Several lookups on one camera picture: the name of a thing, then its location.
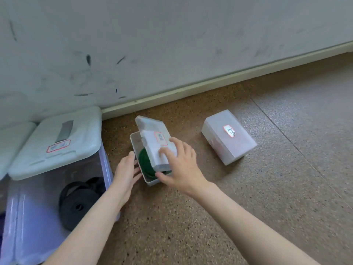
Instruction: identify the person's right hand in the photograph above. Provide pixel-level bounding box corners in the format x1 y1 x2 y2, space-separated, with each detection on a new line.
156 137 213 198

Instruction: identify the person's left hand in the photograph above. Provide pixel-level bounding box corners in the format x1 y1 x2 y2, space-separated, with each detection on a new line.
106 151 143 209

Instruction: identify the small translucent plastic box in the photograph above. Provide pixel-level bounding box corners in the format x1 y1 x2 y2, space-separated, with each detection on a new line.
130 116 179 187

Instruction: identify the person's left forearm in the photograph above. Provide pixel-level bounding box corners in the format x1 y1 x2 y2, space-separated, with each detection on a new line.
43 190 123 265

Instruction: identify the person's right forearm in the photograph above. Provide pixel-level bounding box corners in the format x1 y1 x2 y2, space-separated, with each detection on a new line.
193 182 321 265

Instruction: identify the green tape roll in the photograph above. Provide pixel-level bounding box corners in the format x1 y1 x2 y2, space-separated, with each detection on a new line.
138 147 172 183

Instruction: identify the closed translucent plastic box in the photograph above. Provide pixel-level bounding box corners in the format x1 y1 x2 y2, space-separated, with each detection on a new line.
201 109 258 166

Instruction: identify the cream baseboard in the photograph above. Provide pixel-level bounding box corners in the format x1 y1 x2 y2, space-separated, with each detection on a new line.
101 41 353 121

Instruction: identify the grey tape strip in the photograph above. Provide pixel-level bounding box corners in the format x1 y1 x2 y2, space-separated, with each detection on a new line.
55 120 74 143

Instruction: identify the white storage bin lid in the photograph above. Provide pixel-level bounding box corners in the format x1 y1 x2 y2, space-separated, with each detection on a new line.
0 121 37 180
8 105 103 181

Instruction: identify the large clear storage bin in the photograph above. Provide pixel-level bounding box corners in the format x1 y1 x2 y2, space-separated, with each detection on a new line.
0 141 121 265

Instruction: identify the black strap roll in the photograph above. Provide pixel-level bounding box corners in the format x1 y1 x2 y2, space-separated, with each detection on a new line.
58 177 107 232

